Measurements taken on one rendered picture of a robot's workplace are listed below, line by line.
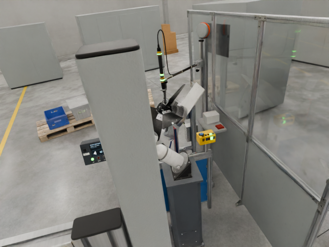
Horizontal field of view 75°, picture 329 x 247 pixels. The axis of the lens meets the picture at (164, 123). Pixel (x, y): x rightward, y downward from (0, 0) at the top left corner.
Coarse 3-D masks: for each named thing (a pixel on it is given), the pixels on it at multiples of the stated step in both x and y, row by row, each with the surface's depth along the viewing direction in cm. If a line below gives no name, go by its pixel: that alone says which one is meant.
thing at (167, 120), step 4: (172, 112) 225; (164, 116) 220; (168, 116) 217; (172, 116) 216; (176, 116) 215; (164, 120) 215; (168, 120) 212; (172, 120) 210; (164, 124) 210; (168, 124) 208; (172, 124) 206; (164, 128) 207
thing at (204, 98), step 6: (204, 42) 239; (204, 48) 242; (204, 54) 245; (204, 60) 249; (204, 66) 252; (204, 72) 256; (204, 78) 260; (204, 84) 264; (204, 96) 272; (204, 102) 276; (204, 108) 280
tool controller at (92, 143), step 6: (96, 138) 189; (84, 144) 179; (90, 144) 180; (96, 144) 181; (84, 150) 179; (90, 150) 181; (102, 150) 183; (84, 156) 182; (90, 156) 183; (96, 156) 184; (102, 156) 185; (84, 162) 183; (90, 162) 184; (96, 162) 185
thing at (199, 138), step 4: (200, 132) 209; (204, 132) 208; (208, 132) 208; (212, 132) 207; (196, 136) 211; (200, 136) 203; (204, 136) 203; (208, 136) 203; (212, 136) 204; (200, 140) 203; (208, 140) 205; (212, 140) 206; (200, 144) 205; (204, 144) 206
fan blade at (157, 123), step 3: (153, 120) 236; (156, 120) 235; (159, 120) 234; (153, 123) 235; (156, 123) 234; (159, 123) 233; (153, 126) 234; (156, 126) 233; (159, 126) 232; (156, 129) 233; (159, 129) 232; (156, 132) 232; (159, 132) 231; (159, 135) 230; (159, 138) 228
